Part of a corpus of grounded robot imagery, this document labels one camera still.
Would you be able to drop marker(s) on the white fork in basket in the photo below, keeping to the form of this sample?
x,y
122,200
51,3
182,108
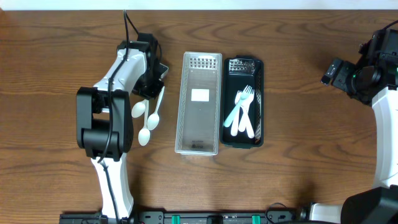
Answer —
x,y
250,102

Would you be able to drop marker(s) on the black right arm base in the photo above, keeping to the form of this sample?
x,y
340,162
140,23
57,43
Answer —
x,y
378,206

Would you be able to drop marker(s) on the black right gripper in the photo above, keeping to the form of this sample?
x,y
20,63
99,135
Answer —
x,y
340,79

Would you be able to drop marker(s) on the dark green plastic basket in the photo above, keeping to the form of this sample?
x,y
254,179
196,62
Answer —
x,y
237,74

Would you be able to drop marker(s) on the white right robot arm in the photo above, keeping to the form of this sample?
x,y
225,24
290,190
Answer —
x,y
374,86

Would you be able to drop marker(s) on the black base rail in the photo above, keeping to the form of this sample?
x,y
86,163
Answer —
x,y
273,214

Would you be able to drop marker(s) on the mint green plastic fork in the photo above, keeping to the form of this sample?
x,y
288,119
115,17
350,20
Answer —
x,y
244,95

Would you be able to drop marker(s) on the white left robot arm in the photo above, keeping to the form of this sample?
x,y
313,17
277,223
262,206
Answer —
x,y
104,125

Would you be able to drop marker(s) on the white spoon long diagonal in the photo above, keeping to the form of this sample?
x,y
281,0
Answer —
x,y
139,108

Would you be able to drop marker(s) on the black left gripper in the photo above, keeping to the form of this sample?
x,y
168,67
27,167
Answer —
x,y
148,88

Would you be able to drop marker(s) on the white plastic fork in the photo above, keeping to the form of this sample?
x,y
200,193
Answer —
x,y
234,126

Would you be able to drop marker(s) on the pink plastic fork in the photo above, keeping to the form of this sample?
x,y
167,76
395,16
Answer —
x,y
249,129

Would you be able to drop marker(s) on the clear plastic basket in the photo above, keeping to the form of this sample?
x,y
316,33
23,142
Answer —
x,y
198,121

